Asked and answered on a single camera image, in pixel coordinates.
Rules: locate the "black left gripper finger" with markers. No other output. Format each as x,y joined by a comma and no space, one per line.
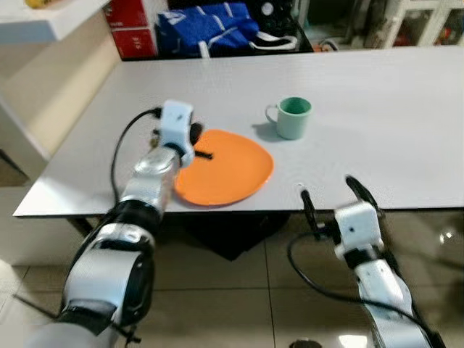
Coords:
204,154

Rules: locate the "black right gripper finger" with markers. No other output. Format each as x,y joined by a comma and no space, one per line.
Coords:
364,194
309,212

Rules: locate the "orange plate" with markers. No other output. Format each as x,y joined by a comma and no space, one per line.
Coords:
228,174

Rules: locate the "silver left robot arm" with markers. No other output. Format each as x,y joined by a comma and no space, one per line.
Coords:
145,185

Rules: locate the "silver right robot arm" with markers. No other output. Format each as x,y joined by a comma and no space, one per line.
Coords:
384,290

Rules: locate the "mint green mug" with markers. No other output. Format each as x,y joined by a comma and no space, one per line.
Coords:
291,123

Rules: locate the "red box printed 315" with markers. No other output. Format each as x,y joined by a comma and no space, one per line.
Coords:
134,43

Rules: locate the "black and white shoe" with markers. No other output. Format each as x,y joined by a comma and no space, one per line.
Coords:
274,42

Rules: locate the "red cardboard box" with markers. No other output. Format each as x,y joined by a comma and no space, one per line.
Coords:
129,13

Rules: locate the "white cabinet with glass doors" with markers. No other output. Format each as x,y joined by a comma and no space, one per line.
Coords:
428,22

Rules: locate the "yellow object on shelf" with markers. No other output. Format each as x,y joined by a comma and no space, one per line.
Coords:
43,3

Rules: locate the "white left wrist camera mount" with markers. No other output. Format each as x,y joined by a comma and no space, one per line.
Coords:
176,123

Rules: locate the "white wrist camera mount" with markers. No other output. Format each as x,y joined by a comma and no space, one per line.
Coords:
357,226
176,123

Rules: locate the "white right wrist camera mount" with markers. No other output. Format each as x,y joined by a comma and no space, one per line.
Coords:
357,226

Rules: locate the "white wall shelf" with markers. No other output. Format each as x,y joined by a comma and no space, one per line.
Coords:
43,22

